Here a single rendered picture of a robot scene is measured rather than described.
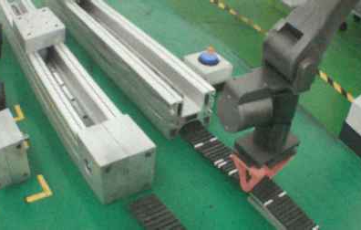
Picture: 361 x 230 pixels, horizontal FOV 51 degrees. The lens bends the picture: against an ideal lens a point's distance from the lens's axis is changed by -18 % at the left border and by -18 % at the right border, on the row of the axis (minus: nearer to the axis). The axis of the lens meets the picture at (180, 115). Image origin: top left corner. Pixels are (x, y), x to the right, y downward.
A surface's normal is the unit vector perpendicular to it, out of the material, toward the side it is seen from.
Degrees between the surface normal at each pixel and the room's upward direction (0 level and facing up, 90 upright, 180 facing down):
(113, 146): 0
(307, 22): 45
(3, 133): 0
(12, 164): 90
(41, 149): 0
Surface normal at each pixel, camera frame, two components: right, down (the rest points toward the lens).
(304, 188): 0.10, -0.79
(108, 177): 0.57, 0.55
